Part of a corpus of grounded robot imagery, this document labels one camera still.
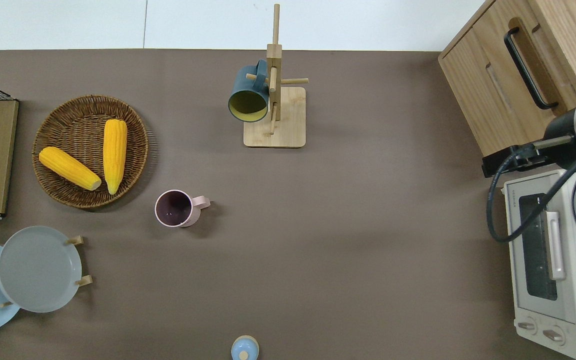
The grey plate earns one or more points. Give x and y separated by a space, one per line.
38 270

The brown wicker basket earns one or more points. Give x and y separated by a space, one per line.
75 125

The cream toaster oven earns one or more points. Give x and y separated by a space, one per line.
533 310

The wooden mug rack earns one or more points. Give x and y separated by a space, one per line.
288 120

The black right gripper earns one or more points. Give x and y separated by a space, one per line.
522 156

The pink mug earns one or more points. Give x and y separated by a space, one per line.
173 209

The yellow corn cob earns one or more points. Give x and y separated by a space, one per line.
68 167
114 155

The wooden cabinet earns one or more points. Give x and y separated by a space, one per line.
468 100

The wooden plate rack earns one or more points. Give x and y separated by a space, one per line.
87 280

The brown table mat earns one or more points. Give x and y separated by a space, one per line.
318 250

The teal mug yellow inside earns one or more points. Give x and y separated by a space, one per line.
245 85

